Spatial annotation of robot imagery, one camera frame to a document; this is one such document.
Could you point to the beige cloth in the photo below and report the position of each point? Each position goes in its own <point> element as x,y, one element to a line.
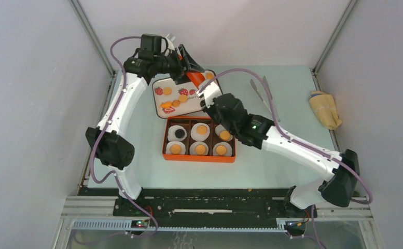
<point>324,107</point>

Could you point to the strawberry print serving tray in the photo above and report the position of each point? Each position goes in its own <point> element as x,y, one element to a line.
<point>187,88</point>

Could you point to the swirl tan cookie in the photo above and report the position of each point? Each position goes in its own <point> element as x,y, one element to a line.
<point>200,149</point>

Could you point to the orange box lid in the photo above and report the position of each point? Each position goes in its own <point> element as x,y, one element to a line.
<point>196,78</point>

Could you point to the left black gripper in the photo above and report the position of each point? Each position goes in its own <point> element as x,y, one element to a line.
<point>185,64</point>

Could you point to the orange cookie box with dividers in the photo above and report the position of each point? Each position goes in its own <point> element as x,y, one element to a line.
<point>187,122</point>

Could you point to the white paper cupcake liner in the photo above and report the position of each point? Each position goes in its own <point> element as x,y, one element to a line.
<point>229,148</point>
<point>169,144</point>
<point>219,128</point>
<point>171,131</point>
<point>193,145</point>
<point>195,136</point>

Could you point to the black sandwich cookie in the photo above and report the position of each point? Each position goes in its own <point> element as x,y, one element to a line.
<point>180,134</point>

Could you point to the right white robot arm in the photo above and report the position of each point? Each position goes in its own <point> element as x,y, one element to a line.
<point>338,172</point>

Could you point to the round tan biscuit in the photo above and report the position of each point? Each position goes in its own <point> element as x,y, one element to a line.
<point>183,98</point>
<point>176,103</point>
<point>202,130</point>
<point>225,135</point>
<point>221,150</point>
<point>175,149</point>
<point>167,91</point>

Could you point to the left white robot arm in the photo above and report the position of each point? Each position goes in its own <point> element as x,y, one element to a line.
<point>112,153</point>

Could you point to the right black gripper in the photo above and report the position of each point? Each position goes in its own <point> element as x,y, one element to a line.
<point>208,108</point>

